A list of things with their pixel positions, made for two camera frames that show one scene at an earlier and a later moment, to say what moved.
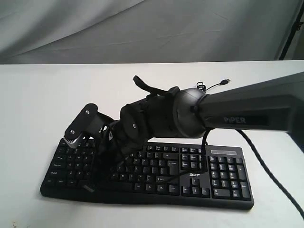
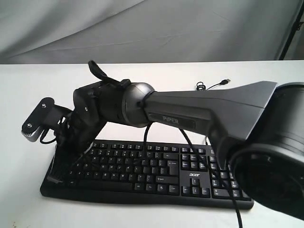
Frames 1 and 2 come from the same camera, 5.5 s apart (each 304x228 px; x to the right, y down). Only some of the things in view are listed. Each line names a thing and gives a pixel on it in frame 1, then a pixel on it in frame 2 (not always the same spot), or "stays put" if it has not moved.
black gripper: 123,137 -> 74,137
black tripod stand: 297,26 stays put
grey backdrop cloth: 107,31 stays put
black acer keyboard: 209,176 stays put
